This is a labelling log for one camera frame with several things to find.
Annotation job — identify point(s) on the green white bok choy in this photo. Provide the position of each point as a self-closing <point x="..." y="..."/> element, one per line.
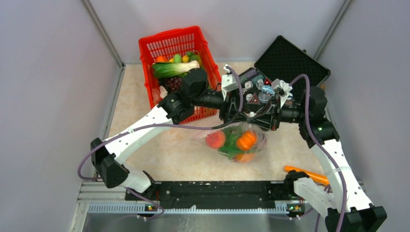
<point x="163" y="70"/>

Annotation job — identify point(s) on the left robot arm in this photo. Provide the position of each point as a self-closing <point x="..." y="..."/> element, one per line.
<point x="108" y="156"/>

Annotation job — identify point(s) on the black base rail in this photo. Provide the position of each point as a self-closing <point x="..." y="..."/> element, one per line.
<point x="224" y="195"/>

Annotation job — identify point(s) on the red plastic basket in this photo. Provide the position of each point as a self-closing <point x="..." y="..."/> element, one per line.
<point x="180" y="75"/>

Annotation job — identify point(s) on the peach fruit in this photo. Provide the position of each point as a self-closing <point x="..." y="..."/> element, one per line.
<point x="215" y="140"/>

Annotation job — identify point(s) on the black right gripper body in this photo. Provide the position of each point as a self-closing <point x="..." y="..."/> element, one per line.
<point x="274" y="116"/>

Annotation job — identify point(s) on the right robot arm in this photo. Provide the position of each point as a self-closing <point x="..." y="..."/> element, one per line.
<point x="346" y="208"/>

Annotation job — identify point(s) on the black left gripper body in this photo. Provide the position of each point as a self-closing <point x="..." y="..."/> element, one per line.
<point x="225" y="113"/>

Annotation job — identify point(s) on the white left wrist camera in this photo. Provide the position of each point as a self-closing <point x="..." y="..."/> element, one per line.
<point x="229" y="81"/>

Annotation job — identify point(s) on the purple grape bunch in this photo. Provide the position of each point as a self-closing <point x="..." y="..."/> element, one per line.
<point x="172" y="84"/>

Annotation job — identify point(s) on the green lettuce head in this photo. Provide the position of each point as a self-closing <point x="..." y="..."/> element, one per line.
<point x="230" y="150"/>

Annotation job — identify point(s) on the orange mini pumpkin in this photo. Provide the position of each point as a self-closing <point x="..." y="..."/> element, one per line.
<point x="247" y="140"/>

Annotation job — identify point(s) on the red triangle dealer card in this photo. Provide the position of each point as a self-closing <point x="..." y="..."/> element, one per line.
<point x="252" y="99"/>

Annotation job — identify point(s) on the clear round dealer button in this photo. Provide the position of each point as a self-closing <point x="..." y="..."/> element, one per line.
<point x="264" y="97"/>

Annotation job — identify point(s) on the clear zip top bag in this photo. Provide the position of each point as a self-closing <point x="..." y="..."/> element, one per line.
<point x="200" y="135"/>

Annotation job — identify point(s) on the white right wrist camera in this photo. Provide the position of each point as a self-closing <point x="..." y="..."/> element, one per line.
<point x="282" y="89"/>

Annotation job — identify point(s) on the black poker chip case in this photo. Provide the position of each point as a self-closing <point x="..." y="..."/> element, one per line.
<point x="285" y="61"/>

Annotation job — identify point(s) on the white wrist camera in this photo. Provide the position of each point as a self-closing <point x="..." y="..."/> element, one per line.
<point x="282" y="89"/>
<point x="229" y="81"/>

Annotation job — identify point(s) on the pink purple onion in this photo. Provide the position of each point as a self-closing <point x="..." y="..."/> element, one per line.
<point x="262" y="141"/>

